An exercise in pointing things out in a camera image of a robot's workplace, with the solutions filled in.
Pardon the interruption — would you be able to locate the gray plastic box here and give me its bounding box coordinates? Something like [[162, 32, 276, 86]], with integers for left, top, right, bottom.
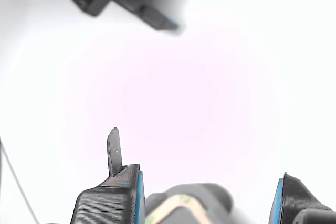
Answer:
[[144, 182, 236, 224]]

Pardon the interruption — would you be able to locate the thin gray cable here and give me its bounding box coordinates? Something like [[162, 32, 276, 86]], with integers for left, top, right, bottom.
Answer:
[[0, 136, 40, 224]]

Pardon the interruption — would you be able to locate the black frame with adhesive liner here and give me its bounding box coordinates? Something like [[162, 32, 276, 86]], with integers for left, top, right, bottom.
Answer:
[[145, 193, 212, 224]]

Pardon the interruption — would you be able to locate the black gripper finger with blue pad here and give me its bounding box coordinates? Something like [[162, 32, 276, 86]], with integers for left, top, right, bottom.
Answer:
[[70, 126, 146, 224], [267, 171, 336, 224]]

